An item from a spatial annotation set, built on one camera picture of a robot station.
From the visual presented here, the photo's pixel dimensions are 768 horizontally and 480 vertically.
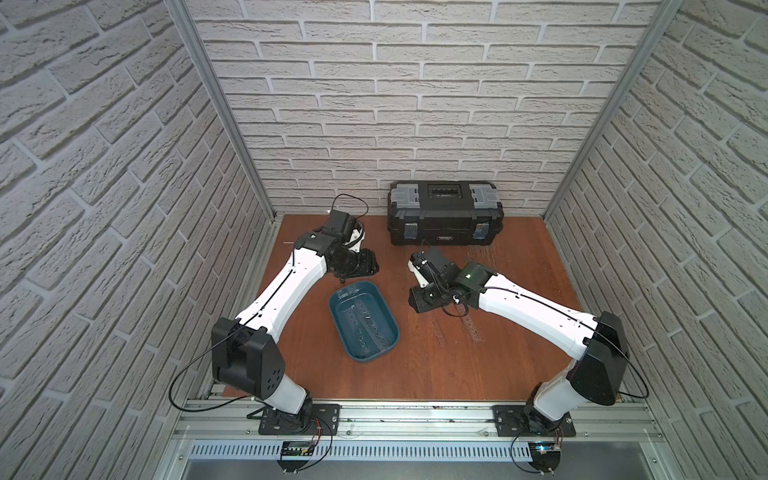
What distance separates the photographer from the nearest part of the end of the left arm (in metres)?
A: 0.69

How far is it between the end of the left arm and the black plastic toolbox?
0.97ft

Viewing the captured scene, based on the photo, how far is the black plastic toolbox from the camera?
1.00m
